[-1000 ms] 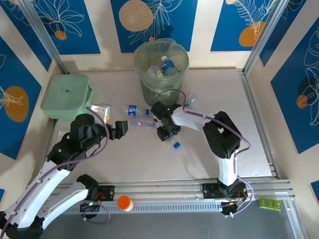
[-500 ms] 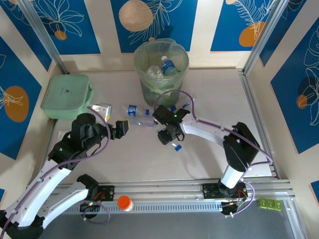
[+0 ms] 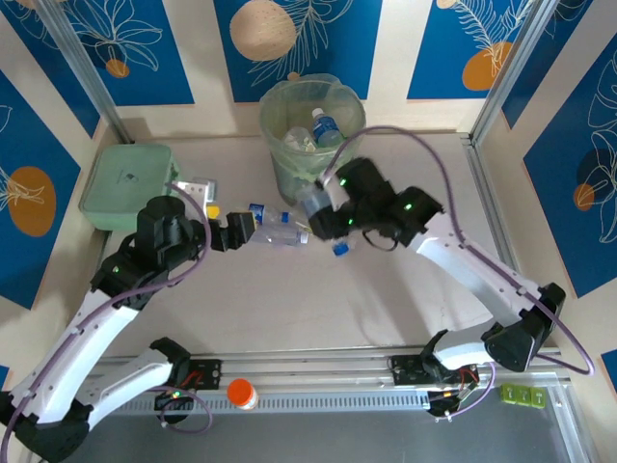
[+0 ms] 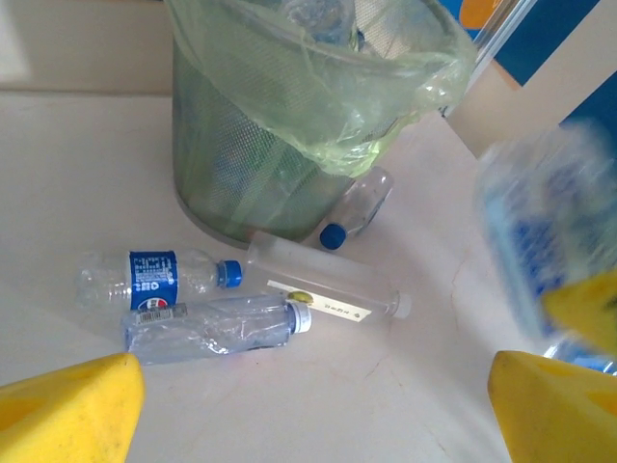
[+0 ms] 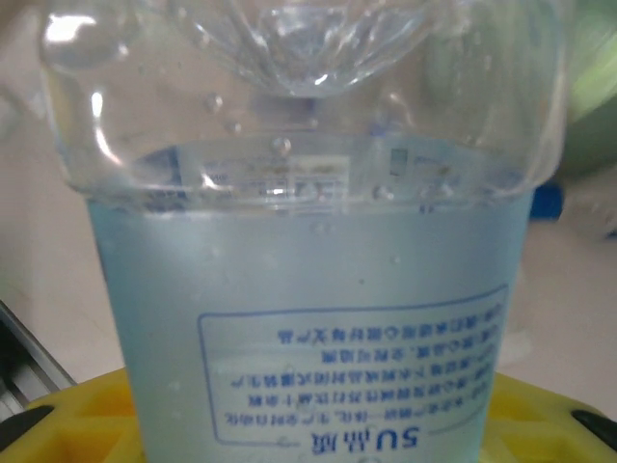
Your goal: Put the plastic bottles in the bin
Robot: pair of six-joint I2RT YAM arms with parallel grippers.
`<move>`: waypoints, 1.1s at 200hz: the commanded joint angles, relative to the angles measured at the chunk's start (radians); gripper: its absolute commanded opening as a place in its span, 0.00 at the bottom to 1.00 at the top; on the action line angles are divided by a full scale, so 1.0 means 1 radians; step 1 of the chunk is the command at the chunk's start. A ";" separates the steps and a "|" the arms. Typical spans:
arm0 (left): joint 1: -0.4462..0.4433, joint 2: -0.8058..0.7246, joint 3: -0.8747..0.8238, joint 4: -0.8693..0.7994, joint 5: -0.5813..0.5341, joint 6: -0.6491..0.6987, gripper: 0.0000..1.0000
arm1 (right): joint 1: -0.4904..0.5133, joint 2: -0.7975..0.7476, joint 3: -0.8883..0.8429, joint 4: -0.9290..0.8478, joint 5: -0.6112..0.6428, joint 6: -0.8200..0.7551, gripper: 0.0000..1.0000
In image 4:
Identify aluminium frame post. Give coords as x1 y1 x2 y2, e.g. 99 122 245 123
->
469 0 531 68

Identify green plastic bin liner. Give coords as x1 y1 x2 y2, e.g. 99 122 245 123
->
163 0 478 182

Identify grey mesh waste bin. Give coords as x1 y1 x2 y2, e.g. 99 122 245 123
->
163 0 478 245

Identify unlabelled clear blue-cap bottle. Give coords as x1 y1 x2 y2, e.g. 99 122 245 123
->
319 166 395 251

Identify blue-label bottle with blue cap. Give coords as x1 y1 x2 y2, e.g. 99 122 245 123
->
76 248 244 313

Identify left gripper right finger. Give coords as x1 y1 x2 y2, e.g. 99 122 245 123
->
486 349 617 463

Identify large clear pale-label bottle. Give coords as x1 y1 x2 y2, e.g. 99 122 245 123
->
471 118 617 377

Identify long clear plastic tube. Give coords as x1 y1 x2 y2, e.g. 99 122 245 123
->
246 230 414 323

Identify blue-label bottle with white cap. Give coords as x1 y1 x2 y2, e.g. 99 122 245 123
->
282 0 361 47

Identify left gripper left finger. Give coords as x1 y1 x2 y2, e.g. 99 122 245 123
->
0 351 147 463

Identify clear bottle with grey cap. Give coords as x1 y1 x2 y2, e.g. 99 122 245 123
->
120 294 313 367

